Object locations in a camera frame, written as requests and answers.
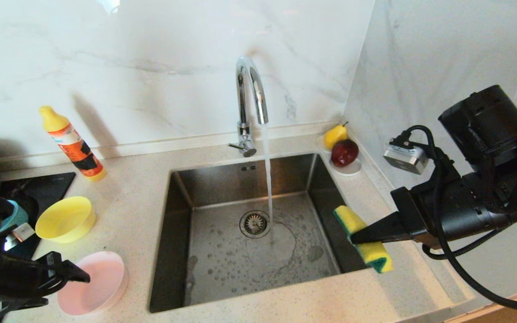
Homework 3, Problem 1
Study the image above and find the yellow green sponge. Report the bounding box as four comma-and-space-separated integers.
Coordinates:
334, 205, 394, 274

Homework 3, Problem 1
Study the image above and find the pink plastic bowl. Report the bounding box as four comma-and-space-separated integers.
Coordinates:
57, 251, 128, 316

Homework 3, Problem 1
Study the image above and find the yellow plastic bowl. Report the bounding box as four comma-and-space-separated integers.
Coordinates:
35, 196, 96, 244

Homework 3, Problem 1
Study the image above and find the blue plastic bowl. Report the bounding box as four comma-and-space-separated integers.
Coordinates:
0, 200, 29, 233

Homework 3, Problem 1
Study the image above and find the yellow capped dish soap bottle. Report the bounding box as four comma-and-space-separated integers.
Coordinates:
39, 106, 106, 182

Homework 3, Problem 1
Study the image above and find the chrome gooseneck faucet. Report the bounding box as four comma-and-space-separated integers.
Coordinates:
228, 56, 269, 157

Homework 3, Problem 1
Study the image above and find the stainless steel sink basin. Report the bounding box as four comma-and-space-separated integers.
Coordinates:
149, 153, 379, 314

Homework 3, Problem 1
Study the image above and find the dark red apple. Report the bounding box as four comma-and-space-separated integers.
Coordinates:
330, 139, 359, 167

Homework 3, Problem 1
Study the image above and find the black induction cooktop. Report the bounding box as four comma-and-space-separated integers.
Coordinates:
0, 173, 76, 323

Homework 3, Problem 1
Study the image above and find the yellow pear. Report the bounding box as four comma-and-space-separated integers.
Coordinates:
323, 121, 348, 149

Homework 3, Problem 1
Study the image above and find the running water stream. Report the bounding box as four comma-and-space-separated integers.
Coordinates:
261, 123, 275, 245

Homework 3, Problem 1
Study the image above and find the round metal drain strainer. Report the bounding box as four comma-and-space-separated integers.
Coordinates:
239, 210, 272, 239

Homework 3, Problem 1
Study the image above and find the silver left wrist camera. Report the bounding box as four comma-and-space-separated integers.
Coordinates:
4, 223, 35, 252

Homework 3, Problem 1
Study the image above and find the black smooth arm cable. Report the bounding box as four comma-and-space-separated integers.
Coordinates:
402, 126, 517, 313

